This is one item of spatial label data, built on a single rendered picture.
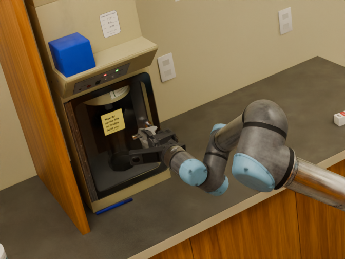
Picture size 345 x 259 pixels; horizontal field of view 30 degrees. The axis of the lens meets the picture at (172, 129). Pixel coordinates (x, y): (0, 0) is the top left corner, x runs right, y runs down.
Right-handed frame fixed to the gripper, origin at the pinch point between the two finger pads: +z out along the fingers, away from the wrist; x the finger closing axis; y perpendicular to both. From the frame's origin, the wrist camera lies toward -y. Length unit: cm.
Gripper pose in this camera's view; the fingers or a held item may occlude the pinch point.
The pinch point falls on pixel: (139, 134)
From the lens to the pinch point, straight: 219.3
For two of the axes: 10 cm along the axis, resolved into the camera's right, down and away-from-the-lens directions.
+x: -1.7, -8.5, -4.9
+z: -4.8, -3.6, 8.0
